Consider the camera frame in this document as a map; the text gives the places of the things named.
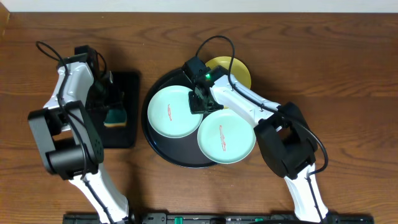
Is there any green yellow sponge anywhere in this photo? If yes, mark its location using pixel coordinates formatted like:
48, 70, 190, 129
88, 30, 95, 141
104, 105, 127, 128

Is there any mint plate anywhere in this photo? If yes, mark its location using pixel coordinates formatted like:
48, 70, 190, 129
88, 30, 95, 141
147, 85, 203, 138
197, 109, 256, 164

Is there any yellow plate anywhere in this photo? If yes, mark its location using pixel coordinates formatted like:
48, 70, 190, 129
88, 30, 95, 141
202, 56, 252, 113

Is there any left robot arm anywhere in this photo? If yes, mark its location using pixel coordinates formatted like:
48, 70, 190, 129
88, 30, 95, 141
28, 62, 129, 223

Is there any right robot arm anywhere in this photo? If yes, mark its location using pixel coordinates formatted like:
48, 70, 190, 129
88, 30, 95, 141
183, 66, 328, 223

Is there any rectangular black tray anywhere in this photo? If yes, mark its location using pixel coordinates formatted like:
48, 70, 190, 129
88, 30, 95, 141
88, 72, 140, 148

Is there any round black tray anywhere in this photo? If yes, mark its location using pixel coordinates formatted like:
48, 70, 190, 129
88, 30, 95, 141
142, 68, 217, 168

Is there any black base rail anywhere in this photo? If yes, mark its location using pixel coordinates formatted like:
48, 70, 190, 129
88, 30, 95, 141
62, 212, 375, 224

